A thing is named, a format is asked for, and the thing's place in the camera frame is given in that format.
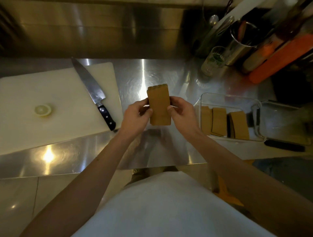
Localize person's left hand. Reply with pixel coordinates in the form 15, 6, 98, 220
120, 97, 154, 142

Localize white cylindrical rod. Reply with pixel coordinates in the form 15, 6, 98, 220
215, 0, 267, 27

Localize lemon slice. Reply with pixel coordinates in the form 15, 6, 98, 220
34, 104, 52, 117

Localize white cutting board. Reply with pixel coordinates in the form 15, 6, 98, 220
0, 62, 124, 156

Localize stack of brown cards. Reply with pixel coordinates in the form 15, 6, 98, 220
228, 111, 250, 140

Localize brown paper card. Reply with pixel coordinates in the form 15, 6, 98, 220
146, 84, 171, 126
200, 105, 213, 136
211, 107, 228, 137

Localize steel utensil holder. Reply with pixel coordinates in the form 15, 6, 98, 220
225, 21, 261, 66

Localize orange squeeze bottle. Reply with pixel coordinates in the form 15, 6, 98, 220
248, 34, 313, 84

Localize black container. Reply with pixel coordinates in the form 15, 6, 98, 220
271, 56, 313, 108

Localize amber glass bottle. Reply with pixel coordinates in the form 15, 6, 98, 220
274, 0, 313, 42

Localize person's right hand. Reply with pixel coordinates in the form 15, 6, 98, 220
167, 96, 203, 142

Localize beige bottle with orange cap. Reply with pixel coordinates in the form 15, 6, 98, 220
241, 40, 284, 74

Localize person's left forearm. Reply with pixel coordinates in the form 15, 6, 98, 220
19, 131, 135, 237

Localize black handled chef knife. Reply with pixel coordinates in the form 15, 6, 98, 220
71, 57, 117, 132

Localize person's right forearm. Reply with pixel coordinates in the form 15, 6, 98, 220
190, 132, 313, 237

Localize black bar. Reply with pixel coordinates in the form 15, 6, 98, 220
264, 139, 306, 153

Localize glass cup with green herbs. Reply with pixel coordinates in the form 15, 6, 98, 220
201, 46, 228, 77

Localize steel utensil handle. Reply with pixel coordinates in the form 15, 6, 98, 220
215, 16, 235, 35

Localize clear plastic tray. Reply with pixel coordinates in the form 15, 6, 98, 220
194, 92, 266, 142

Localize person's white shirt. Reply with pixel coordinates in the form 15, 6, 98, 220
72, 171, 277, 237

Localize red handled utensil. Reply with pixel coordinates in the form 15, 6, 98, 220
237, 21, 247, 41

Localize yellow object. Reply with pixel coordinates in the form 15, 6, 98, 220
215, 174, 245, 207

